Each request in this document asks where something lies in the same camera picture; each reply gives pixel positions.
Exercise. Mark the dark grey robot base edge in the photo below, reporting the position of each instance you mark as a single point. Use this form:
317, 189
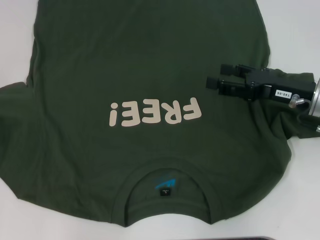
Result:
250, 238

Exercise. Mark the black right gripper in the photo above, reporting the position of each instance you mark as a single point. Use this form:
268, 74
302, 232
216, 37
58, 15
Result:
287, 87

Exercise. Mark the dark green printed t-shirt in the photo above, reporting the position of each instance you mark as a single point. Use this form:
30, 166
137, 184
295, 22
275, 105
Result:
150, 50

